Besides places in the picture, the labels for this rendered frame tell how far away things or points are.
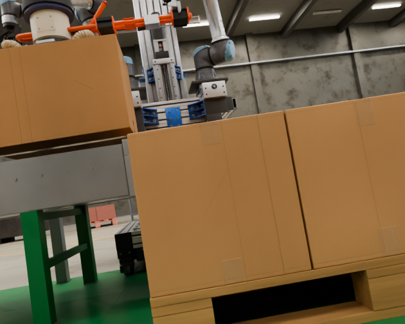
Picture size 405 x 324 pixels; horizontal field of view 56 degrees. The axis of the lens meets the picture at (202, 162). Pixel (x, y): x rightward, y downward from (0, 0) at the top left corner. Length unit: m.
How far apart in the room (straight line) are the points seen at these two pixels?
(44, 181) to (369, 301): 1.10
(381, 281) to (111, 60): 1.25
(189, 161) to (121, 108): 0.71
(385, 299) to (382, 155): 0.35
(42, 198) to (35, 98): 0.43
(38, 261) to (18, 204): 0.21
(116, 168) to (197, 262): 0.59
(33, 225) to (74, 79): 0.60
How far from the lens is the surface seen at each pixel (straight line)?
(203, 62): 2.40
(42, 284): 1.49
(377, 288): 1.06
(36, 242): 1.48
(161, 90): 2.42
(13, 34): 2.29
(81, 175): 1.43
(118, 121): 1.58
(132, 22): 1.90
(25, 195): 1.49
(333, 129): 1.01
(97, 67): 1.65
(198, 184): 0.93
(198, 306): 0.96
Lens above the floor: 0.37
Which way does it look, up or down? 5 degrees up
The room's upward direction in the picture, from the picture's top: 9 degrees counter-clockwise
